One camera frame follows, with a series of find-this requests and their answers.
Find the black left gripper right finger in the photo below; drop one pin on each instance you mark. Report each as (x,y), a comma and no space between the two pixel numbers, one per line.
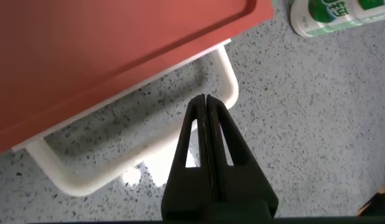
(242,189)

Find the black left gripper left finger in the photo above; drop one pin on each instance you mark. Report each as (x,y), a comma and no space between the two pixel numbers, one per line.
(186,186)

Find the red drawer box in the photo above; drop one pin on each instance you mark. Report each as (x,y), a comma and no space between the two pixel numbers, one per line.
(71,183)

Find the red drawer cabinet case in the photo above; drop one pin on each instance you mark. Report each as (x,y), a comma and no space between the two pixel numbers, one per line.
(102,46)

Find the white green yogurt bottle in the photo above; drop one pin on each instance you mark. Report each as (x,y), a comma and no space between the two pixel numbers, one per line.
(304,21)

